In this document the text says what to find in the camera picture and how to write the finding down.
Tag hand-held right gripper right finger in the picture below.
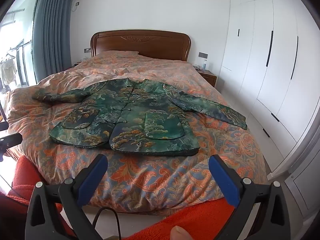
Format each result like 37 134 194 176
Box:
209 154 292 240

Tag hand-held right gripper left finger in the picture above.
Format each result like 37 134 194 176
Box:
25 154 108 240

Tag green patterned padded jacket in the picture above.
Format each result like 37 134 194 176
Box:
32 78 248 157

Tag person's right hand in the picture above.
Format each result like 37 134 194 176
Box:
170 225 188 240

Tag red fleece clothing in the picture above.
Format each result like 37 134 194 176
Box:
0 155 240 240

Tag hanging laundry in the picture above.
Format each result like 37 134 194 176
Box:
0 59 18 87

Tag orange paisley duvet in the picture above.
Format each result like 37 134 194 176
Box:
5 50 268 217

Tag wooden nightstand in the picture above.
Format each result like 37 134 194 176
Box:
197 69 217 88

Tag grey-blue curtain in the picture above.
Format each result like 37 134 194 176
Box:
32 0 75 84

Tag glass balcony door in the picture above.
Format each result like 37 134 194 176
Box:
0 0 40 89

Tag white wardrobe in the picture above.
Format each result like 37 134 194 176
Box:
220 0 320 227

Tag wooden bed headboard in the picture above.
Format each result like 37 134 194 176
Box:
90 29 192 62

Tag black cable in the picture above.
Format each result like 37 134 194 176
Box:
92 207 123 239

